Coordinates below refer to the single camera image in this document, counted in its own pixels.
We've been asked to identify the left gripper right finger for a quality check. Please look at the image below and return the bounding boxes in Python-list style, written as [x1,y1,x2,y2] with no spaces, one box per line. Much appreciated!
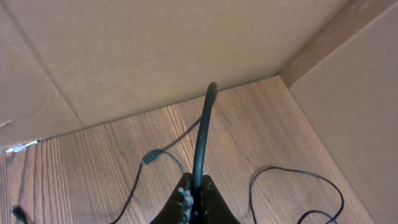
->
[200,175,239,224]

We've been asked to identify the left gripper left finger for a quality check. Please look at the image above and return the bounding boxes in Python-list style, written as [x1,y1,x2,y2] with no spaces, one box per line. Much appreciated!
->
[150,172,192,224]

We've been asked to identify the separated black cable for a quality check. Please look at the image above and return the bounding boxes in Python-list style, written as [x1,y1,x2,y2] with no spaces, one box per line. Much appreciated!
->
[191,81,219,190]

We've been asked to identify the thin black cable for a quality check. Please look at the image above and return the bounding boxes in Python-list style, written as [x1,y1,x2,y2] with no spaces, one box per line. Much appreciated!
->
[249,166,345,224]
[108,118,201,224]

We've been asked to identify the cardboard box wall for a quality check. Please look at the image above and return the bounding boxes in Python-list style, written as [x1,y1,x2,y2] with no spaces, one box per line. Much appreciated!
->
[1,1,397,223]

